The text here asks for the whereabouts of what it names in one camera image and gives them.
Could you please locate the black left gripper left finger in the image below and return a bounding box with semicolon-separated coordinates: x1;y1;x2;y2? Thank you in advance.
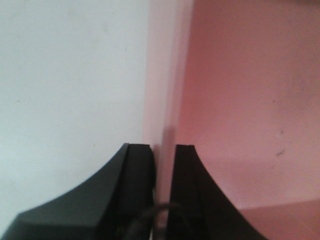
4;143;156;240

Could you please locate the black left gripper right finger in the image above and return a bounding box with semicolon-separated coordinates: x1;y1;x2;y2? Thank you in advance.
169;145;265;240

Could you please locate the pink plastic box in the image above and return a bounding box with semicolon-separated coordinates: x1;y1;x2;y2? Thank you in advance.
142;0;320;240

